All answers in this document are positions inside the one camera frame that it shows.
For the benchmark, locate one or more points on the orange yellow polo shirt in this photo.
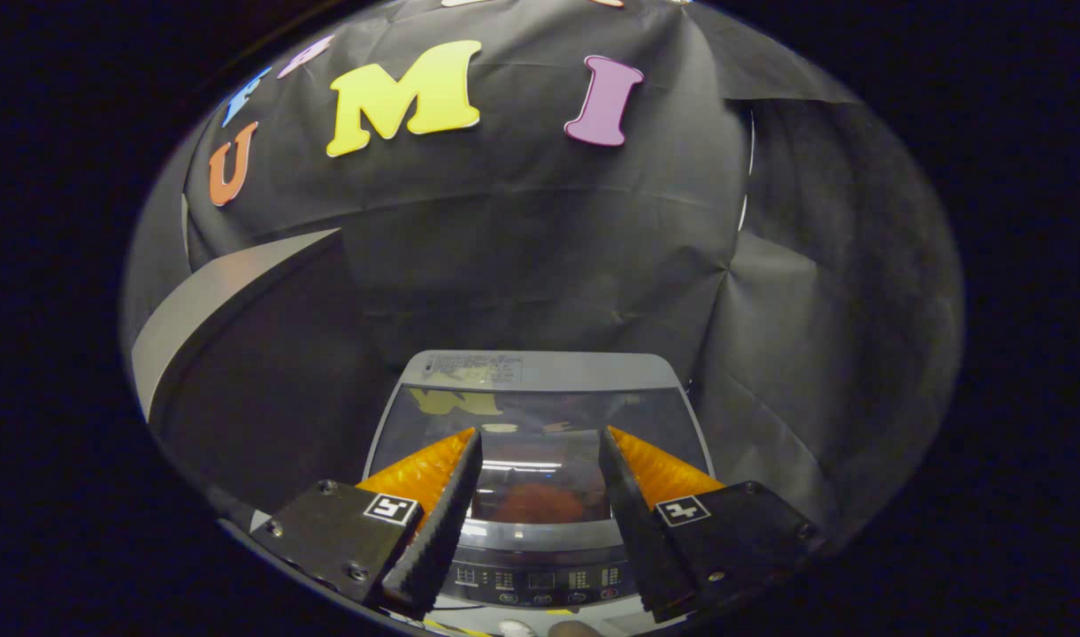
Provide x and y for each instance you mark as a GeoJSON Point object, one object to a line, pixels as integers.
{"type": "Point", "coordinates": [540, 504]}

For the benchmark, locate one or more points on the grey washing machine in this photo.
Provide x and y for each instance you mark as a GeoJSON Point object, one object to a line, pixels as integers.
{"type": "Point", "coordinates": [540, 579]}

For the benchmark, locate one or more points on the black backdrop cloth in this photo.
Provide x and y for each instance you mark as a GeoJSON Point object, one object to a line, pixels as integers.
{"type": "Point", "coordinates": [548, 230]}

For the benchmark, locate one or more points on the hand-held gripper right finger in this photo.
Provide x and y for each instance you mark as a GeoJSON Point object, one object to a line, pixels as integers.
{"type": "Point", "coordinates": [637, 540]}

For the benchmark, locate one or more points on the dark washing machine lid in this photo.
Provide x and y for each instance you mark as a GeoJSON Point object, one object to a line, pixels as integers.
{"type": "Point", "coordinates": [540, 416]}

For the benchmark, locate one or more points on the grey cabinet with dark top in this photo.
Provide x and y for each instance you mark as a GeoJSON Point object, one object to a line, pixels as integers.
{"type": "Point", "coordinates": [195, 310]}

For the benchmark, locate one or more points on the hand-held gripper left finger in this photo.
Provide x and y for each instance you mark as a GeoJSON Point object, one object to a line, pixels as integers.
{"type": "Point", "coordinates": [438, 540]}

